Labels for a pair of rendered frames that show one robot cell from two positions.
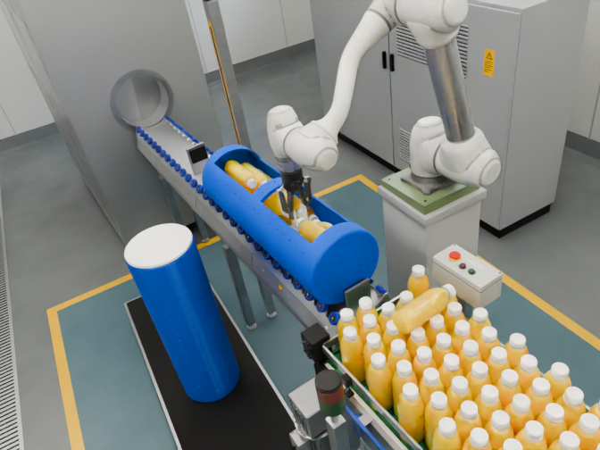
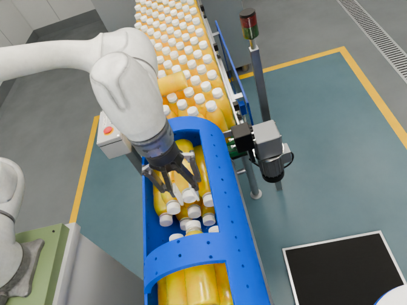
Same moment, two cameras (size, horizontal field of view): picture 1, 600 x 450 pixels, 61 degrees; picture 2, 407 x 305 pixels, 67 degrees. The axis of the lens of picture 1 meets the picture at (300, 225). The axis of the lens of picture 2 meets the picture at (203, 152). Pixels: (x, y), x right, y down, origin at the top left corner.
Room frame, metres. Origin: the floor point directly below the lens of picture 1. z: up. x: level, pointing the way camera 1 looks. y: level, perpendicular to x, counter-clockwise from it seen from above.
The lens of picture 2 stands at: (1.84, 0.36, 1.84)
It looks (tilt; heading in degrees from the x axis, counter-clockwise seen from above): 47 degrees down; 216
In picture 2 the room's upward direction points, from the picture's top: 24 degrees counter-clockwise
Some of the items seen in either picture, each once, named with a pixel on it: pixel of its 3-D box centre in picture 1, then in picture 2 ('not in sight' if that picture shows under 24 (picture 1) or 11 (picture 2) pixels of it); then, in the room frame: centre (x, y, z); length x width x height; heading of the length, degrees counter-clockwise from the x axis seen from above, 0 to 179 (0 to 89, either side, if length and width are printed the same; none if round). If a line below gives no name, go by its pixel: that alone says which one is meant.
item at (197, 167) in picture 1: (199, 159); not in sight; (2.42, 0.46, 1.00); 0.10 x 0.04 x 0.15; 117
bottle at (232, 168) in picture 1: (240, 174); not in sight; (1.91, 0.21, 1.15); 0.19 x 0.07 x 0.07; 27
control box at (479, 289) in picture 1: (466, 275); (115, 131); (1.18, -0.50, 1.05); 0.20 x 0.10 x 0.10; 27
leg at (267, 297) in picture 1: (262, 277); not in sight; (2.20, 0.27, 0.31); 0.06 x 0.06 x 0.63; 27
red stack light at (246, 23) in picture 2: (329, 387); (248, 19); (0.72, 0.00, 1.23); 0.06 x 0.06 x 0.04
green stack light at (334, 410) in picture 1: (331, 399); (250, 29); (0.72, 0.00, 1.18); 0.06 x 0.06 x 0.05
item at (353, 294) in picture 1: (357, 297); not in sight; (1.23, -0.15, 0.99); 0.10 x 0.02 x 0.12; 117
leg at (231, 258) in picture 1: (240, 288); not in sight; (2.13, 0.39, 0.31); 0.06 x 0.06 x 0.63; 27
